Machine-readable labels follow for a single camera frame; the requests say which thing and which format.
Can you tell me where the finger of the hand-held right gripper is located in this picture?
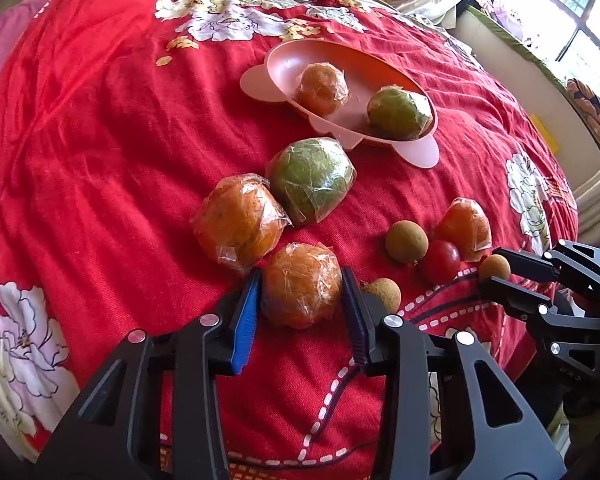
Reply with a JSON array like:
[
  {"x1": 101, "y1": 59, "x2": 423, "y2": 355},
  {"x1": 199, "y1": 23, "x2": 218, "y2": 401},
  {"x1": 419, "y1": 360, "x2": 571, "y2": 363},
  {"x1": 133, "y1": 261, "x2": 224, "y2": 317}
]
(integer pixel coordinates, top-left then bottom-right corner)
[
  {"x1": 479, "y1": 277, "x2": 600, "y2": 367},
  {"x1": 492, "y1": 240, "x2": 600, "y2": 289}
]

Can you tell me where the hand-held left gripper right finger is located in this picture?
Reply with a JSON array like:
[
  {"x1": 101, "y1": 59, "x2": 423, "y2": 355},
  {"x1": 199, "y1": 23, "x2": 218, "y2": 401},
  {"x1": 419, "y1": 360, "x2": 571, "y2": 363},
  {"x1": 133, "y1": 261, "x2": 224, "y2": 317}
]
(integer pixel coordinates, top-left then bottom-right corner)
[{"x1": 341, "y1": 266, "x2": 568, "y2": 480}]

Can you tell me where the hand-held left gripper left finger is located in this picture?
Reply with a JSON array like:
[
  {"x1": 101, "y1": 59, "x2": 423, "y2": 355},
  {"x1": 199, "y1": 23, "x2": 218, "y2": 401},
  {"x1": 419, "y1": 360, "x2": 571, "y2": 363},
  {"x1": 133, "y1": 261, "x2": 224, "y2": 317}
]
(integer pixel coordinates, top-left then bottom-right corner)
[{"x1": 35, "y1": 267, "x2": 263, "y2": 480}]

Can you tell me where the brown longan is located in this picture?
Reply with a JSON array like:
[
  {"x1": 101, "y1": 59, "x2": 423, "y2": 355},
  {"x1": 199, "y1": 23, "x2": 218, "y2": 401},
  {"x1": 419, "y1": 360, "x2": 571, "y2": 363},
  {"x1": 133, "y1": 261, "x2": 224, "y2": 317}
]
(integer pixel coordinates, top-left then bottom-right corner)
[
  {"x1": 360, "y1": 277, "x2": 402, "y2": 316},
  {"x1": 384, "y1": 220, "x2": 429, "y2": 264},
  {"x1": 478, "y1": 254, "x2": 512, "y2": 283}
]

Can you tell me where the small plastic-wrapped orange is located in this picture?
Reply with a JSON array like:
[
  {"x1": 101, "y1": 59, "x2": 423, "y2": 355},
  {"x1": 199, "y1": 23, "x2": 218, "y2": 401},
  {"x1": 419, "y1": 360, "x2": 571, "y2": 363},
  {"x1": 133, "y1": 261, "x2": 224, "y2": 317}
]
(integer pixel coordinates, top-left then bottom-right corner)
[{"x1": 432, "y1": 197, "x2": 493, "y2": 263}]

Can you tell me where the large plastic-wrapped orange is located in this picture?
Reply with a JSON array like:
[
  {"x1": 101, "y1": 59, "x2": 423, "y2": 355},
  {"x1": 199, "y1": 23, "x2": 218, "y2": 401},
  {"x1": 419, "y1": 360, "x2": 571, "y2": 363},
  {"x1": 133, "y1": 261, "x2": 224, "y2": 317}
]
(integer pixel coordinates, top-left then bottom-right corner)
[{"x1": 190, "y1": 174, "x2": 293, "y2": 273}]

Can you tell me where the pink plate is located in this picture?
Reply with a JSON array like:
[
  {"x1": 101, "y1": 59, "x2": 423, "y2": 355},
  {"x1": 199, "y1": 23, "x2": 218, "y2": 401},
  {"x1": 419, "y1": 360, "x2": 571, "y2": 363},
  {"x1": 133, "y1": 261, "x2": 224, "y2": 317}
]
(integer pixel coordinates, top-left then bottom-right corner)
[{"x1": 240, "y1": 39, "x2": 440, "y2": 170}]

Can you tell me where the red cherry tomato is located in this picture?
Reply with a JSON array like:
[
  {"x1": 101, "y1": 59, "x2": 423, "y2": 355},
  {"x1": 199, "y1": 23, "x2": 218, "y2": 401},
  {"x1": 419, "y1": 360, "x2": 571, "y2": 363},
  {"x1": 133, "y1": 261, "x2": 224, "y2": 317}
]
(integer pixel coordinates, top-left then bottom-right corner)
[{"x1": 419, "y1": 240, "x2": 462, "y2": 285}]

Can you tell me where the yellow paper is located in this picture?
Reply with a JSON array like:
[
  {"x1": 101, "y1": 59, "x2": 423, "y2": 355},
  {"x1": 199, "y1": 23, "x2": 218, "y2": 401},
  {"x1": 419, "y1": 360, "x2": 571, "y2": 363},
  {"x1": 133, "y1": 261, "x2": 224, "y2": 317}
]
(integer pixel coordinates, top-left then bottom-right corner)
[{"x1": 530, "y1": 115, "x2": 561, "y2": 153}]

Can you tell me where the large plastic-wrapped green citrus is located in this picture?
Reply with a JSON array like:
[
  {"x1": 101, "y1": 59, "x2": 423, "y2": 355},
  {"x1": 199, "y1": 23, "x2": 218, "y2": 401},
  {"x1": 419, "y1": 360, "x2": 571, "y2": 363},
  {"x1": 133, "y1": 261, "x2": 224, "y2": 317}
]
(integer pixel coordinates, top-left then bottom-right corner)
[{"x1": 265, "y1": 137, "x2": 357, "y2": 227}]

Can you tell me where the orange patterned cushion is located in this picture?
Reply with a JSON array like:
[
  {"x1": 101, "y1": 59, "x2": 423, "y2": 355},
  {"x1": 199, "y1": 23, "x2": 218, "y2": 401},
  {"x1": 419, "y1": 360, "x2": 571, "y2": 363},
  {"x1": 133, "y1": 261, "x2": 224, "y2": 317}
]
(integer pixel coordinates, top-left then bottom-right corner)
[{"x1": 565, "y1": 77, "x2": 600, "y2": 156}]

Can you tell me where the white window bench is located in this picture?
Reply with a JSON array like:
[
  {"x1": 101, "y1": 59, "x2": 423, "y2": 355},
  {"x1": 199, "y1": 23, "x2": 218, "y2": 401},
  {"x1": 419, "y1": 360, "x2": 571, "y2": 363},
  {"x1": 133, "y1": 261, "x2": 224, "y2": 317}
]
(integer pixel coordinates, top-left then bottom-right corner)
[{"x1": 450, "y1": 10, "x2": 600, "y2": 241}]

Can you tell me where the small plastic-wrapped green citrus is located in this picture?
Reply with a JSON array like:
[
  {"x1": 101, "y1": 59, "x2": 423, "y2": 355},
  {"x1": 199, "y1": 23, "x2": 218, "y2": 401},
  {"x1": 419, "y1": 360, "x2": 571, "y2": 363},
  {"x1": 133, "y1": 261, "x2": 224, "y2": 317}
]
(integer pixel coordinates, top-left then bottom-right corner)
[{"x1": 366, "y1": 86, "x2": 435, "y2": 142}]

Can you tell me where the green-edged bench mat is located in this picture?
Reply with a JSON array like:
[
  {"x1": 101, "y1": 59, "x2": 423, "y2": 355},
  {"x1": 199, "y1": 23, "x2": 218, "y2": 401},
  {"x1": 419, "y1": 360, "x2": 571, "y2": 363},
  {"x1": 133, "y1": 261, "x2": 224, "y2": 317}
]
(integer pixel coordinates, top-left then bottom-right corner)
[{"x1": 467, "y1": 5, "x2": 568, "y2": 88}]

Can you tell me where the purple clothing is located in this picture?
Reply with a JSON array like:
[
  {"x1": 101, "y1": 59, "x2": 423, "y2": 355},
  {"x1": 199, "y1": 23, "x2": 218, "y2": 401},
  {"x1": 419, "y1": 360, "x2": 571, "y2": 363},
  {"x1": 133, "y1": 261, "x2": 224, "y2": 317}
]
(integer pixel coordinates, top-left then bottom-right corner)
[{"x1": 472, "y1": 0, "x2": 523, "y2": 41}]

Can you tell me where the window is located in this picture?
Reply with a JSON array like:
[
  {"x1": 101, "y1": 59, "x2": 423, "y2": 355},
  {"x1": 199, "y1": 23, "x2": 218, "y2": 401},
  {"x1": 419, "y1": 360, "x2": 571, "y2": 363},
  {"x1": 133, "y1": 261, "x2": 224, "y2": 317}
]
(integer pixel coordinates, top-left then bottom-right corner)
[{"x1": 495, "y1": 0, "x2": 600, "y2": 81}]

